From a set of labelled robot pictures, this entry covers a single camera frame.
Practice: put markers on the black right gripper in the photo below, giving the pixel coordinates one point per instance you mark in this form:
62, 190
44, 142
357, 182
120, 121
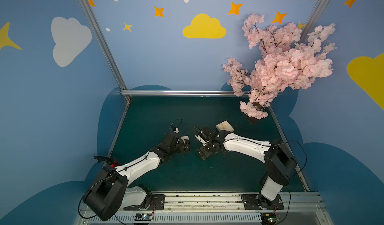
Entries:
205, 141

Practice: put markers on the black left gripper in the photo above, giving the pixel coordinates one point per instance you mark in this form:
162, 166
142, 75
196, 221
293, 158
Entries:
182, 144

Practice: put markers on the green jewelry box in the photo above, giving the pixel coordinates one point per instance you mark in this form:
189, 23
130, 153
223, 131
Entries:
205, 152

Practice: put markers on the white lift-off lid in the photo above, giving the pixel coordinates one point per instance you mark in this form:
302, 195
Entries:
185, 144

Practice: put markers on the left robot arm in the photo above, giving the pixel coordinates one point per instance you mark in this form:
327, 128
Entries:
108, 192

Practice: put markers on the cream flower print box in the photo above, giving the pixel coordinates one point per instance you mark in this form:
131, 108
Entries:
224, 126

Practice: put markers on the left green circuit board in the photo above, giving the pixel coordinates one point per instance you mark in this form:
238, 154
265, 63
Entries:
143, 217

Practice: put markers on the green circuit board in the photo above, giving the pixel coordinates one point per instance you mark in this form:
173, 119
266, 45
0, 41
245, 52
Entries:
269, 218
143, 217

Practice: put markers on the right green circuit board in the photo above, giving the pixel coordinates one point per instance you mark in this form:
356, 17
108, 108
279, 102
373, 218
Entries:
269, 218

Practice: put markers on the pink cherry blossom tree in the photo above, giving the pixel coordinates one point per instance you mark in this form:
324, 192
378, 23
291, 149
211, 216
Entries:
285, 63

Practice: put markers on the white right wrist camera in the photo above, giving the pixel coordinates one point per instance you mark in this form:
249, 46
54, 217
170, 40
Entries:
200, 139

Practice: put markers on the aluminium back frame rail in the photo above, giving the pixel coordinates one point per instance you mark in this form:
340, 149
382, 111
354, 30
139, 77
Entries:
189, 93

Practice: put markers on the front aluminium rail base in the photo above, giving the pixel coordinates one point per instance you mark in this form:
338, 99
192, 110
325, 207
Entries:
220, 208

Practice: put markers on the aluminium right frame post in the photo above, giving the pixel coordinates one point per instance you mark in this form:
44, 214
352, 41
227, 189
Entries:
313, 18

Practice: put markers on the aluminium frame post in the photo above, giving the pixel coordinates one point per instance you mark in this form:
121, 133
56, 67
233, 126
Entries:
88, 11
313, 18

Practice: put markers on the aluminium left frame post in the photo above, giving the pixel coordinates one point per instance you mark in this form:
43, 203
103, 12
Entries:
88, 11

